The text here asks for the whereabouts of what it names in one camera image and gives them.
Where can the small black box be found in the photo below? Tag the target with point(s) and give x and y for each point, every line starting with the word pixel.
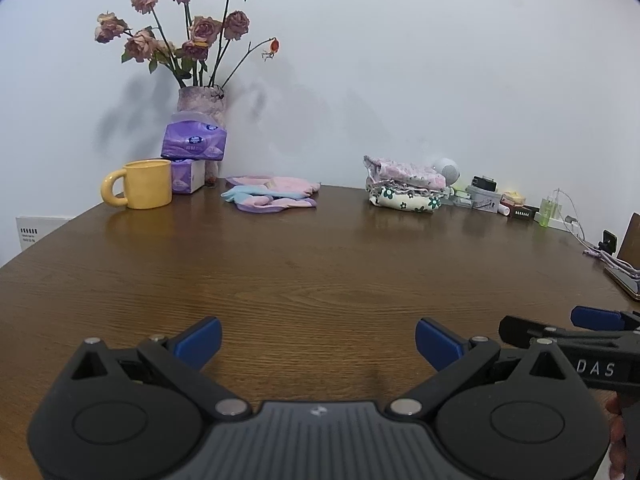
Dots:
pixel 484 183

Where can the black box with white print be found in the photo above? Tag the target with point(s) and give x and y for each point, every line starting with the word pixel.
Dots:
pixel 522 213

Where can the green spray bottle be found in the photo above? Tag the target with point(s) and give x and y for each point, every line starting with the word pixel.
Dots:
pixel 546 212

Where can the white tube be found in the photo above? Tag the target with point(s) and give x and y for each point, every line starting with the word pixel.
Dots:
pixel 504 208

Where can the white robot figure speaker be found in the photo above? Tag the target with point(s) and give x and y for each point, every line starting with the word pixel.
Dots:
pixel 446 170

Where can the purple soft tissue pack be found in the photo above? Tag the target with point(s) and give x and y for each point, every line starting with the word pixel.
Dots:
pixel 195 142

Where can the small yellow ornament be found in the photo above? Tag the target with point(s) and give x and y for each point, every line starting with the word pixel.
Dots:
pixel 512 196

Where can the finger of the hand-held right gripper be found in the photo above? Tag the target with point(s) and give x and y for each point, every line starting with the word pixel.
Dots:
pixel 520 329
pixel 595 316

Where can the purple and white tissue box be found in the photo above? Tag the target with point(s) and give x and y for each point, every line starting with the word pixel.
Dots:
pixel 187 177

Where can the yellow ceramic mug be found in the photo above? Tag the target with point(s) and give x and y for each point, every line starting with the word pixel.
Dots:
pixel 147 185

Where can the pink and blue mesh vest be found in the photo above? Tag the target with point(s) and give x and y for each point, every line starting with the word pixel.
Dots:
pixel 270 195

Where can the folded ruffled lilac cloth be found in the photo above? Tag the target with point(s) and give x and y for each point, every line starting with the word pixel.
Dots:
pixel 400 188

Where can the white printed sign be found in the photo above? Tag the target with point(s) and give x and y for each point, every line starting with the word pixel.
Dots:
pixel 37 230

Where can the folded pink floral cloth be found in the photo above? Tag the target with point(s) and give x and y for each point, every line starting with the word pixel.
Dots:
pixel 400 172

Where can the person's right hand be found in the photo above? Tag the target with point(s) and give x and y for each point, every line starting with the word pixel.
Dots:
pixel 616 440

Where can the smartphone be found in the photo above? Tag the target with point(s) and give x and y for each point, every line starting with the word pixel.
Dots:
pixel 625 282

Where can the white power strip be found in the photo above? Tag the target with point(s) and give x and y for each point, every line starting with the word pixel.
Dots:
pixel 560 224

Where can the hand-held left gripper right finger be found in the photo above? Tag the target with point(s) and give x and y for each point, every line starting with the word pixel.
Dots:
pixel 435 342

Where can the brown cardboard sheet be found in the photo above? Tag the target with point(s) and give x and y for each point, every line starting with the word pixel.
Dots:
pixel 632 245

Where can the dried pink rose bouquet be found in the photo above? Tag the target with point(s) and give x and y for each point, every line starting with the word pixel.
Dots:
pixel 202 30

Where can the black phone stand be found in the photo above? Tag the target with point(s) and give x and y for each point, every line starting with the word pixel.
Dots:
pixel 607 240

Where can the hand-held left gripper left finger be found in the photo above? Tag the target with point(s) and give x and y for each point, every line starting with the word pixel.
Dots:
pixel 200 341

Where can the folded cream green-flower cloth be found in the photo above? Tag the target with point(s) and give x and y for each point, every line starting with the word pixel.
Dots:
pixel 400 202

